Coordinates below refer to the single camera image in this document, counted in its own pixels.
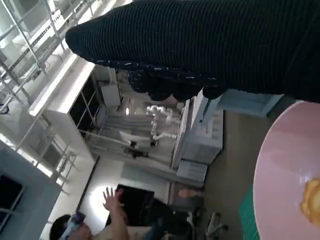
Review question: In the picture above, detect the long orange toy bread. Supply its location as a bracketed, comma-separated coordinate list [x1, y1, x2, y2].
[299, 177, 320, 224]

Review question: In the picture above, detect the person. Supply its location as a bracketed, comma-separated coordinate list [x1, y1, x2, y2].
[48, 186, 201, 240]

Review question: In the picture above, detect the grey-blue box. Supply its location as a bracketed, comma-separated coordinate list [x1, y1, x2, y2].
[219, 88, 285, 117]

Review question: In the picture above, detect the dark window panel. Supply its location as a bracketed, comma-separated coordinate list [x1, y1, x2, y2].
[0, 173, 25, 219]

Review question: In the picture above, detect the office chair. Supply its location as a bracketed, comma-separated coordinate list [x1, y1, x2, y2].
[196, 209, 229, 240]

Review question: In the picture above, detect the green cutting mat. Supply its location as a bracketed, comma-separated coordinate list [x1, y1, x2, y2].
[238, 186, 262, 240]

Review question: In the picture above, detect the person's hand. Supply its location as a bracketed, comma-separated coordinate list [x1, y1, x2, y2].
[101, 186, 125, 211]

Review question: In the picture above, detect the black monitor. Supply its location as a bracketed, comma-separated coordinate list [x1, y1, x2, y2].
[116, 183, 155, 202]

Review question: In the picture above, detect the whiteboard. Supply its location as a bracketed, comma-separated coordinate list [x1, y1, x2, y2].
[99, 81, 121, 106]

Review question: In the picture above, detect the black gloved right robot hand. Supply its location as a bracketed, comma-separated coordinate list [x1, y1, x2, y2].
[64, 0, 320, 104]

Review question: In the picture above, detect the metal shelving rack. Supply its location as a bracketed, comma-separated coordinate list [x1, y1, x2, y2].
[0, 0, 101, 197]

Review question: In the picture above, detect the pink bowl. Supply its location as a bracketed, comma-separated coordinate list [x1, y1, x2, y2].
[252, 100, 320, 240]

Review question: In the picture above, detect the large white cabinet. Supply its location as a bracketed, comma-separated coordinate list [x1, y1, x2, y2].
[171, 95, 225, 166]

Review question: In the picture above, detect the headset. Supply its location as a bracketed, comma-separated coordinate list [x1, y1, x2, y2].
[60, 211, 88, 238]

